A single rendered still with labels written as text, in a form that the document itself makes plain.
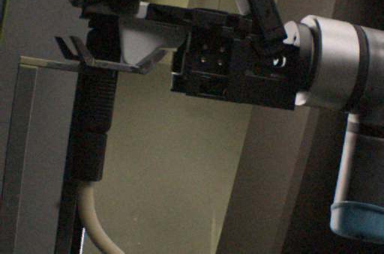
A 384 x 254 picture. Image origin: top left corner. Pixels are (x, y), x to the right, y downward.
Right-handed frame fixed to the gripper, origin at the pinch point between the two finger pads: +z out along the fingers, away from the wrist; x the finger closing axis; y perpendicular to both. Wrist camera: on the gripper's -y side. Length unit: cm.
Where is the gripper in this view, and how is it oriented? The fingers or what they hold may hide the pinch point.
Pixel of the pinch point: (99, 4)
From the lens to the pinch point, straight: 75.8
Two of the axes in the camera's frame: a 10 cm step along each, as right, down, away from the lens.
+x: -2.3, -0.8, 9.7
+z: -9.6, -1.4, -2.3
